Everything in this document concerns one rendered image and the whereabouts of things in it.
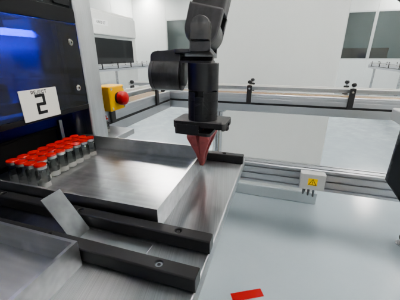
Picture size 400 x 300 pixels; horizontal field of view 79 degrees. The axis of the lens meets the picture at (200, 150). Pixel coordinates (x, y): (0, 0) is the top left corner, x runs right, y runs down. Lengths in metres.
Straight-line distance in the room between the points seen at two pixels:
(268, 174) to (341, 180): 0.37
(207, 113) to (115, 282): 0.30
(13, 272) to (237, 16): 1.82
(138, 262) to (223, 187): 0.23
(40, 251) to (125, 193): 0.16
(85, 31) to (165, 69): 0.30
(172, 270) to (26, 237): 0.19
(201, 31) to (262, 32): 1.47
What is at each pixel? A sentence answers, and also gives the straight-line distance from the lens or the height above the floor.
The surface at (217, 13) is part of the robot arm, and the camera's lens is 0.45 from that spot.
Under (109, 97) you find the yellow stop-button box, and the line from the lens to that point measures 0.76.
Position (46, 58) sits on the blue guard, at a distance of 0.62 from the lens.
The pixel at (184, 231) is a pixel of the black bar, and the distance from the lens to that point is 0.33.
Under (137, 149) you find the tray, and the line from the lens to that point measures 0.64.
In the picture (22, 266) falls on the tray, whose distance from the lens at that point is 0.38.
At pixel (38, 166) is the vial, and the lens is 0.52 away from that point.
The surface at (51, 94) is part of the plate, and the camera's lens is 0.62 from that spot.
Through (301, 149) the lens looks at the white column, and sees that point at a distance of 2.01.
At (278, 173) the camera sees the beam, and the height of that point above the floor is 0.50.
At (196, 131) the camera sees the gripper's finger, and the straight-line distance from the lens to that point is 0.46.
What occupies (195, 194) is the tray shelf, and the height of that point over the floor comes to 0.88.
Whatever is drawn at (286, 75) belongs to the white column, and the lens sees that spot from 1.89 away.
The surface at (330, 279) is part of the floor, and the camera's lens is 1.63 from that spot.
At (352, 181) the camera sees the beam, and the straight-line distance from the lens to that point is 1.49.
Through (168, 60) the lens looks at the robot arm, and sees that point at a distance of 0.48.
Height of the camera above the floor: 1.11
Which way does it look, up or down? 21 degrees down
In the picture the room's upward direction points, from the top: straight up
